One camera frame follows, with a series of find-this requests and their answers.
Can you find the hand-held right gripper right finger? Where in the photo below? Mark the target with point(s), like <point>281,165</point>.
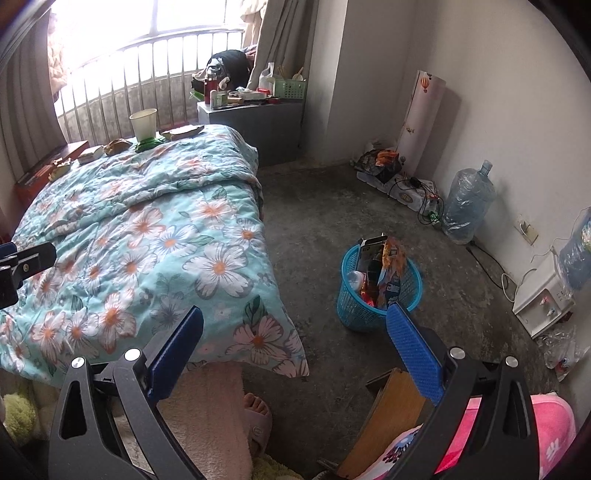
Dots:
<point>411,350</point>

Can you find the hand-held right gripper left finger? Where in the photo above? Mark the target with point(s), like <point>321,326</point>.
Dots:
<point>182,341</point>

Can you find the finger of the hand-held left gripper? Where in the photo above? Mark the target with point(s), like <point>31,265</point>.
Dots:
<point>7,250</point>
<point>32,258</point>

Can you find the blue snack packet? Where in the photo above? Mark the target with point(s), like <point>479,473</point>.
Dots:
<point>390,290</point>

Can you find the blue plastic basket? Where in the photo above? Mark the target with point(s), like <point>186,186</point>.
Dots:
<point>355,314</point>

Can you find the orange chip bag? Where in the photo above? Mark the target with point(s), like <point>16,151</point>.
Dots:
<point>395,256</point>

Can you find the wooden stool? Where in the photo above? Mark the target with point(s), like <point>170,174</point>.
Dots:
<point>392,424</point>

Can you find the beige plush towel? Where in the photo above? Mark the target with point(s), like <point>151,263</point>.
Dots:
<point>203,415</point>

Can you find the red-brown wooden nightstand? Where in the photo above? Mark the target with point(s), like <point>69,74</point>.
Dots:
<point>37,173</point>

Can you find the yellowish snack packet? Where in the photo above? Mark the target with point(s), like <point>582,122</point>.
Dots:
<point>60,168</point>

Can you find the person's foot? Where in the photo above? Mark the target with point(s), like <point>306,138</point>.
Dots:
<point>256,405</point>

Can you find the floral blue blanket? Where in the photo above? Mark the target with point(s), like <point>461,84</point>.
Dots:
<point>138,230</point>

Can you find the beige slipper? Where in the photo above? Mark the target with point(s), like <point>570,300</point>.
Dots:
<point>256,434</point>

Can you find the pale snack packet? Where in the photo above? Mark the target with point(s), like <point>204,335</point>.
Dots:
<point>90,154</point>

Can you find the white water dispenser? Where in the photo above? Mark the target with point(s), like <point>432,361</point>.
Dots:
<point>540,304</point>

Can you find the green foil wrapper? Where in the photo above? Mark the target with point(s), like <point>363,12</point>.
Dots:
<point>431,214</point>

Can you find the brown bread packet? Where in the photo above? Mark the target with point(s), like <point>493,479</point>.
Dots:
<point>116,146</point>

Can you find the clear plastic bag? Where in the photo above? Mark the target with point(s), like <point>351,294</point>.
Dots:
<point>558,350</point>

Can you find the grey curtain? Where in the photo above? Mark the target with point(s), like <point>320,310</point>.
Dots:
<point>27,101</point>
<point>286,37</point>

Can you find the yellow-green plush cloth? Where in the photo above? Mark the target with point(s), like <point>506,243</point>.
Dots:
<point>18,415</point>

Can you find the clear water jug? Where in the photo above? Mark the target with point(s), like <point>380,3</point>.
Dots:
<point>466,203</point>

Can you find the green plastic wrapper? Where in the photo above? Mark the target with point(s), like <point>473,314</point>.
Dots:
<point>150,144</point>

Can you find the paper cup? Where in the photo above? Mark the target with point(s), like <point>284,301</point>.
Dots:
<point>143,122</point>

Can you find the blue water dispenser bottle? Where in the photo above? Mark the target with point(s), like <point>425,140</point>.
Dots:
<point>577,254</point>

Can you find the fluffy beige coat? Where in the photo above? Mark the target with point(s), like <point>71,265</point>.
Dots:
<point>57,64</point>

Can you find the orange snack bag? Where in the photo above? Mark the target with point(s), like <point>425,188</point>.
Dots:
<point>385,159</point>

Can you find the flat snack packet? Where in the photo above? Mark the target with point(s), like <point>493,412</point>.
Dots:
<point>182,133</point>

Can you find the grey cabinet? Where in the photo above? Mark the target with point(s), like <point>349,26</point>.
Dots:
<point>258,134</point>

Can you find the green plastic bag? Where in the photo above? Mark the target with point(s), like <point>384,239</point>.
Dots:
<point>197,94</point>

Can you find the patterned wallpaper roll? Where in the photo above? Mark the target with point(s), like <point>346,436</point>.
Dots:
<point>422,115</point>

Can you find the white green box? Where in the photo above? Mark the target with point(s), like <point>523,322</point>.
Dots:
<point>219,99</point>

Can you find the red thermos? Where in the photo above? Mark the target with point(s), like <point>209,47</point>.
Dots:
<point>211,83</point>

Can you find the window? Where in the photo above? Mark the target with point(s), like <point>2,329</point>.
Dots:
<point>115,18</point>

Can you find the green storage basket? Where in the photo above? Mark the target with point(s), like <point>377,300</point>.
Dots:
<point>290,88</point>

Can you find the black bag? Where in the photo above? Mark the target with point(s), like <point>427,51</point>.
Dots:
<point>228,62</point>

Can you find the white detergent jug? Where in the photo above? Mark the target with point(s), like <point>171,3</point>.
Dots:
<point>265,76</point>

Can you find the metal window railing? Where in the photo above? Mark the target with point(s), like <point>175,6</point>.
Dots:
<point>198,31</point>

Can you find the hanging beige cloth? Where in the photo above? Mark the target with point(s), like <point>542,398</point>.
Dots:
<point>251,14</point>

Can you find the wall socket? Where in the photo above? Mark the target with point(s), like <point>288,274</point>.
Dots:
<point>528,235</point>

